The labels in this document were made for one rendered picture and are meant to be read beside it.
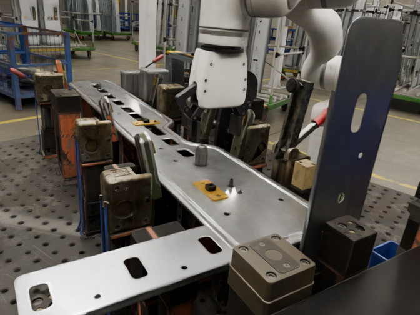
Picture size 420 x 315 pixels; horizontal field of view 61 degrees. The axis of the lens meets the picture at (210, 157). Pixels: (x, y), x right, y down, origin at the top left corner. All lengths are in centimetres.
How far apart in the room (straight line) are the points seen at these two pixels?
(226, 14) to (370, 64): 24
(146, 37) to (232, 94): 413
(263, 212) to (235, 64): 27
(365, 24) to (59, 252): 91
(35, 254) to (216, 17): 78
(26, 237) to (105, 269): 66
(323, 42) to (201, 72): 59
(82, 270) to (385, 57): 47
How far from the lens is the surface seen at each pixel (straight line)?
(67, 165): 143
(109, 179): 66
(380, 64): 49
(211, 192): 71
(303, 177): 74
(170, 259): 53
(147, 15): 473
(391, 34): 49
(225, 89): 63
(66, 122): 137
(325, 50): 117
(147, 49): 475
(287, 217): 67
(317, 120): 84
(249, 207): 68
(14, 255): 111
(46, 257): 107
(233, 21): 60
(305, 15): 109
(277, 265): 45
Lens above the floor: 133
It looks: 22 degrees down
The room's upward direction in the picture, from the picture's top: 5 degrees clockwise
